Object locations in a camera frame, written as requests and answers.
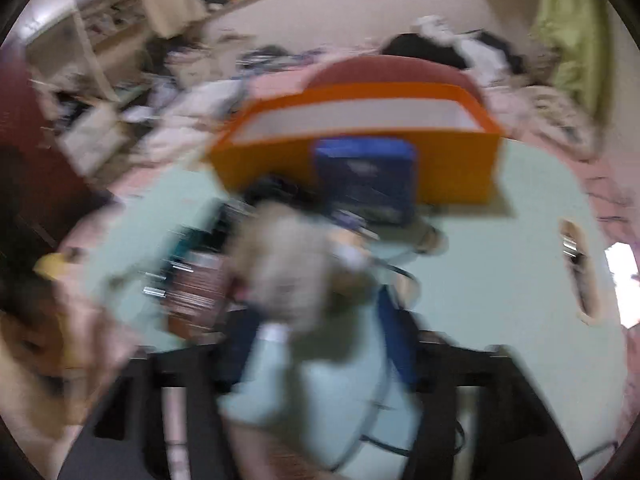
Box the white smartphone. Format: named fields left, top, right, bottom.
left=605, top=243, right=640, bottom=328

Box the blue tin box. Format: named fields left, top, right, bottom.
left=314, top=136, right=416, bottom=226

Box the cartoon figure keychain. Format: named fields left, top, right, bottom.
left=328, top=210, right=444, bottom=296

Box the orange cardboard box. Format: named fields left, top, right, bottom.
left=205, top=81, right=507, bottom=207

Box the green hanging cloth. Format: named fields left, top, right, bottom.
left=534, top=0, right=611, bottom=120

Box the brown card box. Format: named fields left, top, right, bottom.
left=143, top=250, right=233, bottom=340

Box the red maroon pillow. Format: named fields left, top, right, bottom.
left=305, top=54, right=485, bottom=104

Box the white clothes pile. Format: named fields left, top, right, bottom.
left=411, top=15, right=509, bottom=87

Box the fluffy beige white scrunchie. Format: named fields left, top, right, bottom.
left=227, top=200, right=373, bottom=362

